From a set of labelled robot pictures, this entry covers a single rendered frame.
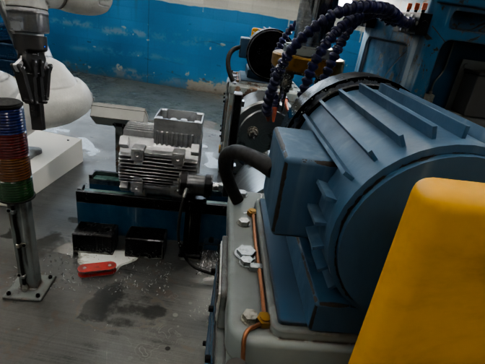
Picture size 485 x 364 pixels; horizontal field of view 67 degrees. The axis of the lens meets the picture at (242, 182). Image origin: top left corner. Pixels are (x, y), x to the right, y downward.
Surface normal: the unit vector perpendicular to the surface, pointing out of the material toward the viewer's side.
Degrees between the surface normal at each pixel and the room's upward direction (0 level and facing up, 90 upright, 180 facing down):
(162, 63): 90
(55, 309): 0
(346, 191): 68
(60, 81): 56
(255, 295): 0
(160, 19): 90
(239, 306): 0
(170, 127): 90
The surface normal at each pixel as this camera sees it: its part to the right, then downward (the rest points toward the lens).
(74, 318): 0.13, -0.90
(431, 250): -0.16, 0.40
